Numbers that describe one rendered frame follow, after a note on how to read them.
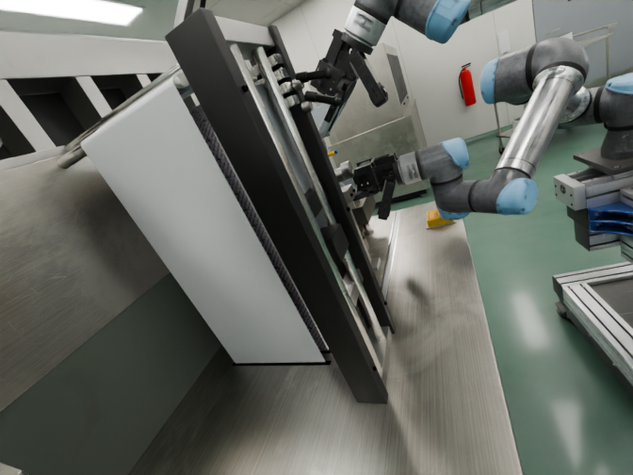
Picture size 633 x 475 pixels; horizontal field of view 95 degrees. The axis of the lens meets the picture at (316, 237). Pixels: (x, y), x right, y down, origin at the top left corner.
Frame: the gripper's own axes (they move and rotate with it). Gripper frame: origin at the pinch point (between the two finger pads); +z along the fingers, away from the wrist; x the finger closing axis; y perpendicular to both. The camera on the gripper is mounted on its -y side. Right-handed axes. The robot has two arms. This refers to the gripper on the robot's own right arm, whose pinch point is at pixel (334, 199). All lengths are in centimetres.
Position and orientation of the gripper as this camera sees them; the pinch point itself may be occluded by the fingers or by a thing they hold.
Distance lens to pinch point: 85.7
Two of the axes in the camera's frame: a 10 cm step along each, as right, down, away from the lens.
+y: -3.9, -8.4, -3.7
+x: -3.1, 4.9, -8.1
